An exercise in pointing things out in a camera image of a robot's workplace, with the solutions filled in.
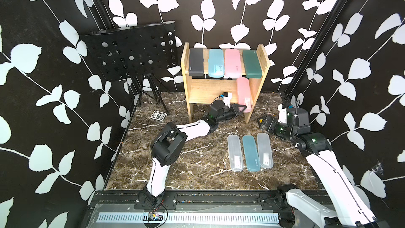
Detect clear frosted pencil case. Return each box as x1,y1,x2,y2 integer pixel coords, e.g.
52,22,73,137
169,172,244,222
257,133,274,169

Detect pink pencil case shelf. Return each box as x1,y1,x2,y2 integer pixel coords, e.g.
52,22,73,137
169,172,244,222
224,49,242,79
236,77,253,113

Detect teal pencil case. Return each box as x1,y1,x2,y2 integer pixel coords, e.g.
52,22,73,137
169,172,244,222
242,135,261,172

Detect light blue pencil case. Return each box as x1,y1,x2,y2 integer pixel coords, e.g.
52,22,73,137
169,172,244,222
208,49,225,78

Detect black pencil case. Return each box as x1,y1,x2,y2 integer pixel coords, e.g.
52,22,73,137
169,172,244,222
189,48,204,77

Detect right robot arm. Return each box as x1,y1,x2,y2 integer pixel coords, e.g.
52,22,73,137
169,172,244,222
257,107,389,228

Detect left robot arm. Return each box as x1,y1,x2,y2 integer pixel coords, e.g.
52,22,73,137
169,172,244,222
143,100,247,206

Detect pink pencil case top shelf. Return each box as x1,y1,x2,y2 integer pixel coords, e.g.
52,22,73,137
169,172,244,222
224,49,242,79

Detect wooden two-tier shelf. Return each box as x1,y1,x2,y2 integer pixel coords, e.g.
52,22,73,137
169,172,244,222
181,42,272,122

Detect dark green pencil case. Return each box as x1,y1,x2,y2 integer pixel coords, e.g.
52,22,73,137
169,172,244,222
242,50,262,79

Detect black music stand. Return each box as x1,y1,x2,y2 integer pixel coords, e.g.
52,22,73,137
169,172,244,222
80,20,178,115

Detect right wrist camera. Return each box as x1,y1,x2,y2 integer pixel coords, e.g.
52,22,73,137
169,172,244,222
278,103,296,124

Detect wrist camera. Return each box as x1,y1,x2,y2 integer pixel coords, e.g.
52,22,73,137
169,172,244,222
278,103,296,124
219,92,233,107

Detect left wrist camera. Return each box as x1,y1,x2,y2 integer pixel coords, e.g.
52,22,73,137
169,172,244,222
219,92,233,107

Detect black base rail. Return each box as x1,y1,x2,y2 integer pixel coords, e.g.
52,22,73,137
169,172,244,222
81,187,341,228

